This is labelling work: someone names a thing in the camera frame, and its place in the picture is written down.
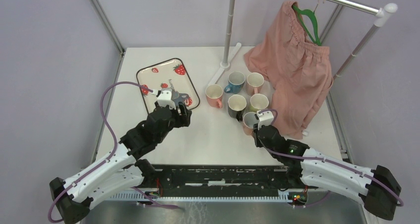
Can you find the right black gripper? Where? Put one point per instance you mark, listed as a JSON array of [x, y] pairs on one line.
[[257, 143]]

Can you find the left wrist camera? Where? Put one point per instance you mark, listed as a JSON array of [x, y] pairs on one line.
[[165, 97]]

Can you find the terracotta mug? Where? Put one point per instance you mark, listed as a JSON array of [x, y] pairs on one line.
[[249, 120]]

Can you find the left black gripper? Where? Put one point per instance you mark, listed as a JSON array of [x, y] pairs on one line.
[[183, 119]]

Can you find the pink shorts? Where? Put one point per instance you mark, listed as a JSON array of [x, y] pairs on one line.
[[299, 71]]

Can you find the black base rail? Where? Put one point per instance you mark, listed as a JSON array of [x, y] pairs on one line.
[[212, 181]]

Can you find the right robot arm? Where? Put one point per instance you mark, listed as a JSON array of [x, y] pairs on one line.
[[375, 188]]

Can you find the metal clothes rack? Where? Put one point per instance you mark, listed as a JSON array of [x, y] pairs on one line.
[[382, 16]]

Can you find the strawberry pattern tray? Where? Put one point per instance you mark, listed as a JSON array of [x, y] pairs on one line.
[[172, 74]]

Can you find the yellow mug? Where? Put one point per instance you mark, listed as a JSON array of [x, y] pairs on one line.
[[258, 102]]

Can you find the grey-blue mug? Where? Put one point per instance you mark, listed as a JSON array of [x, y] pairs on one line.
[[178, 98]]

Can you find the blue mug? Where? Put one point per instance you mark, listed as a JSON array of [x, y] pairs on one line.
[[236, 81]]

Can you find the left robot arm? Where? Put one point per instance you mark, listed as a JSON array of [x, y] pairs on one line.
[[75, 196]]

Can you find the salmon pink mug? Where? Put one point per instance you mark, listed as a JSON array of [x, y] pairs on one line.
[[214, 96]]

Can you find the light pink mug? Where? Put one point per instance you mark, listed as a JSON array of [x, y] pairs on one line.
[[254, 83]]

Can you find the black mug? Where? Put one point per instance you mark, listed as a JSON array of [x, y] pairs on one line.
[[236, 107]]

